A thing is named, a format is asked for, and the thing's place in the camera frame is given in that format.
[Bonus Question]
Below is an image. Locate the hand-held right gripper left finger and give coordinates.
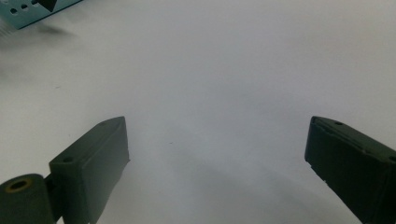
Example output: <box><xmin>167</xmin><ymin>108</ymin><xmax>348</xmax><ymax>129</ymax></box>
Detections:
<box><xmin>49</xmin><ymin>116</ymin><xmax>131</xmax><ymax>224</ymax></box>

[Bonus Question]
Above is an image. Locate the teal plastic basket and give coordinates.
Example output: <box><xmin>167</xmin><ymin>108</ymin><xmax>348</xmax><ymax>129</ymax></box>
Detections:
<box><xmin>0</xmin><ymin>0</ymin><xmax>83</xmax><ymax>31</ymax></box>

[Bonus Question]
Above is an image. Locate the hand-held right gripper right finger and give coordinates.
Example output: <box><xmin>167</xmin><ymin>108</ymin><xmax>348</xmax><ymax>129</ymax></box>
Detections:
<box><xmin>304</xmin><ymin>115</ymin><xmax>396</xmax><ymax>224</ymax></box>

